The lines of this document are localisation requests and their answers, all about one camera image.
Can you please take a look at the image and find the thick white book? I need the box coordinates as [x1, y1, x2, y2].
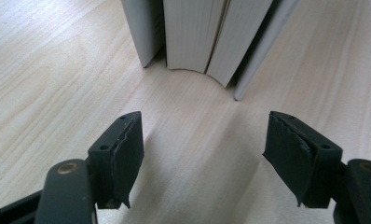
[120, 0, 301, 102]

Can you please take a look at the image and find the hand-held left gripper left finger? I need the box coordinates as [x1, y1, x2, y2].
[87, 110, 145, 210]

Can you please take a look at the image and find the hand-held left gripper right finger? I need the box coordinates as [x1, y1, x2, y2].
[262, 110, 344, 209]

